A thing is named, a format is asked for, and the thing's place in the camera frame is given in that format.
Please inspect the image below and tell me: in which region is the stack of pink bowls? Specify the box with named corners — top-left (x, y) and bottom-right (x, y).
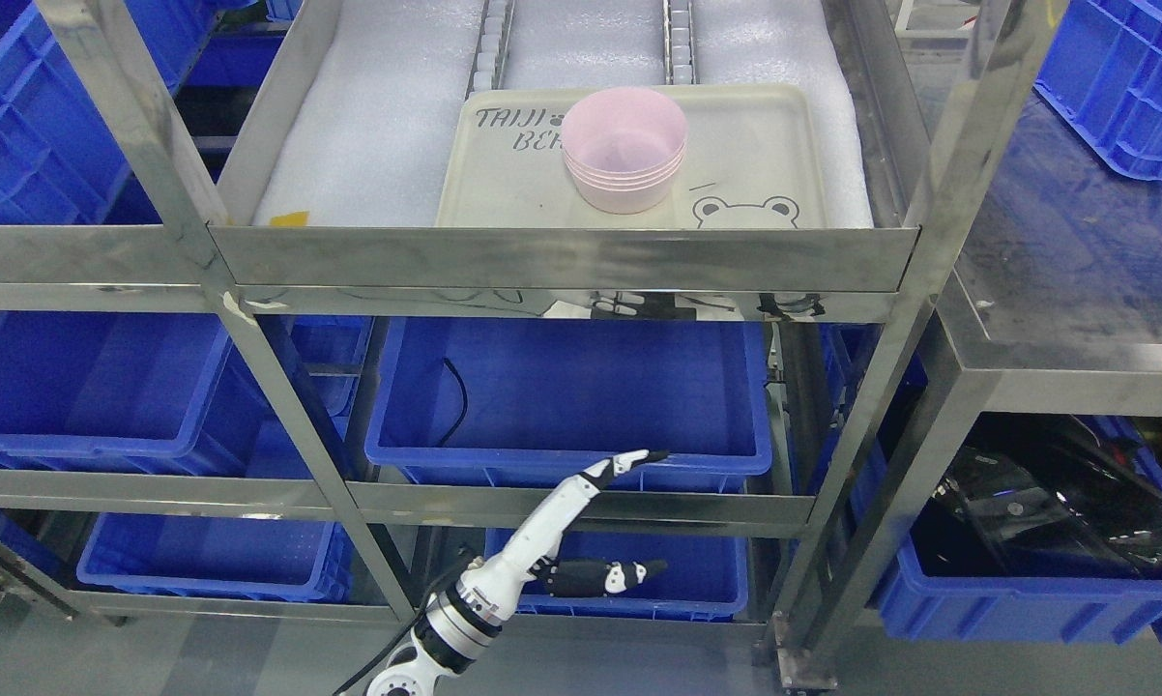
top-left (562, 87), bottom-right (690, 215)

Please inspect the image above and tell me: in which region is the stainless steel shelf rack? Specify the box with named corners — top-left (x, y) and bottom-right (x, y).
top-left (0, 1), bottom-right (1068, 623)

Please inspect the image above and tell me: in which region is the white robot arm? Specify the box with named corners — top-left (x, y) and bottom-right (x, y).
top-left (364, 586), bottom-right (507, 695)

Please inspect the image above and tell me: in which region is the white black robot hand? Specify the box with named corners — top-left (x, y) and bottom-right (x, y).
top-left (449, 449), bottom-right (669, 626)

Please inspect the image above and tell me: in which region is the beige bear tray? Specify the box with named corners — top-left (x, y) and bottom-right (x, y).
top-left (435, 84), bottom-right (829, 230)

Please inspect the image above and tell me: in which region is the stainless steel table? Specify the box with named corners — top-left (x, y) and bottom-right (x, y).
top-left (918, 94), bottom-right (1162, 416)

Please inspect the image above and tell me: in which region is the blue bin under shelf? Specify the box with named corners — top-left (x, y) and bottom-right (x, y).
top-left (363, 317), bottom-right (772, 493)

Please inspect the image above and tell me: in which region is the black helmet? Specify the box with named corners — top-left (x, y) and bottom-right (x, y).
top-left (927, 412), bottom-right (1162, 577)

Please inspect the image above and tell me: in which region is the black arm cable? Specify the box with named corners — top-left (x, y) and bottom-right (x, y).
top-left (330, 553), bottom-right (476, 696)

